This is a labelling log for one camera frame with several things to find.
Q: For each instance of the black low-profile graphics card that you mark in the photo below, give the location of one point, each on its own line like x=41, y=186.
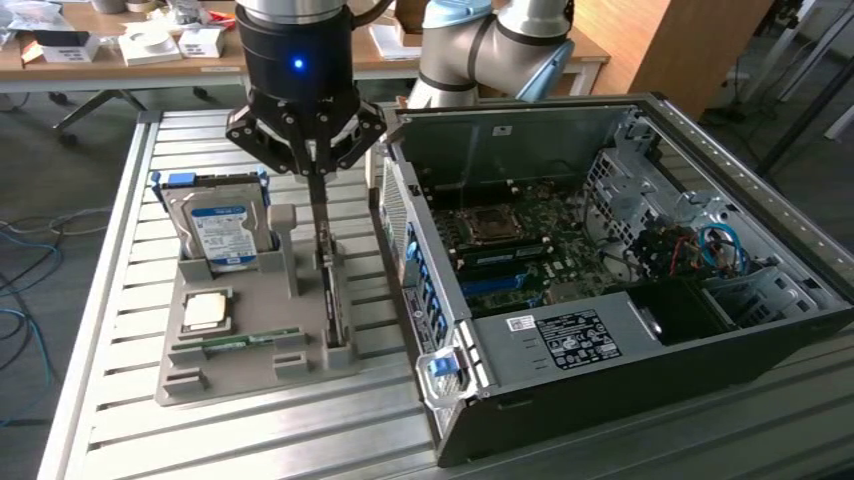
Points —
x=333, y=300

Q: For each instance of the perforated metal disk cage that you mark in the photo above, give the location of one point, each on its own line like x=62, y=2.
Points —
x=627, y=200

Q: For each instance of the clear plastic bag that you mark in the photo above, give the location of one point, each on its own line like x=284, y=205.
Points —
x=36, y=12

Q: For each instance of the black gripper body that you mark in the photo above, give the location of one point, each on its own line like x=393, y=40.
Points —
x=296, y=50

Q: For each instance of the grey parts rack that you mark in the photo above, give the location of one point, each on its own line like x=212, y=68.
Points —
x=266, y=310

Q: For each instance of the grey power supply unit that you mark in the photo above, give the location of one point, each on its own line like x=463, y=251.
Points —
x=507, y=350

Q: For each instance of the black open PC case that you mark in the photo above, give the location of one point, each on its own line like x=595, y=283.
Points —
x=600, y=410

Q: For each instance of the green motherboard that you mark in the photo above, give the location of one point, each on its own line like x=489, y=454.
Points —
x=573, y=260

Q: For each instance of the dark desk leg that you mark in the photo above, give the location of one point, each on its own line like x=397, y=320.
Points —
x=800, y=131

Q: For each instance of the metal disk bay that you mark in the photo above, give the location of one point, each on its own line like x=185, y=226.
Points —
x=760, y=295

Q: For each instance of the metal CPU socket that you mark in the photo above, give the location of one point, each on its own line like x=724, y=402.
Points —
x=488, y=222

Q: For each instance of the white paper stack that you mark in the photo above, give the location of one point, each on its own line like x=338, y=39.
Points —
x=393, y=45

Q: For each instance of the flat white box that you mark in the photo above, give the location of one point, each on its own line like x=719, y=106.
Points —
x=149, y=59

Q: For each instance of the white tape roll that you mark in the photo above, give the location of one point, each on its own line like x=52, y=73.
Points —
x=149, y=37

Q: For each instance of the dark RAM stick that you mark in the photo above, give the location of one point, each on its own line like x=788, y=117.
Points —
x=500, y=255

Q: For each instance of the hard disk blue label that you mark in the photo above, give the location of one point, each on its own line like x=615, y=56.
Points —
x=220, y=230

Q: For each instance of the silver CPU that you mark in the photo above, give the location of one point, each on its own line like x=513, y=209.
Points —
x=202, y=311

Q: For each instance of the grey cup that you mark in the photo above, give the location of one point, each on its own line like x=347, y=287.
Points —
x=108, y=6

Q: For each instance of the silver chipset heatsink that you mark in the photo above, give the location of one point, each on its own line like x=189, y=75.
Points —
x=568, y=294

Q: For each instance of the blue expansion slot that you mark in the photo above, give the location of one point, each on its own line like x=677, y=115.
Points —
x=493, y=286

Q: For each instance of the white box black lid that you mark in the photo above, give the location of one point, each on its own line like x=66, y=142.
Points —
x=66, y=52

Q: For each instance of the wooden cabinet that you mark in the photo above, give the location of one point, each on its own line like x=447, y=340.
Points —
x=700, y=40

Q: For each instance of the small white labelled box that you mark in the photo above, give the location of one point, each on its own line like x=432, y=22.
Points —
x=200, y=44

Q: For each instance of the wooden desk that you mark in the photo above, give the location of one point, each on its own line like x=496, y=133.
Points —
x=589, y=52
x=100, y=70

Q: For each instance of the green RAM stick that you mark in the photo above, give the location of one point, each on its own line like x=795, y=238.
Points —
x=233, y=341

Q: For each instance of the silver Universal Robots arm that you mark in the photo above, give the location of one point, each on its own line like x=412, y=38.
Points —
x=460, y=50

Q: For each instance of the blue case latch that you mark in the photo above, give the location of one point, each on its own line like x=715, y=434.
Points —
x=443, y=364

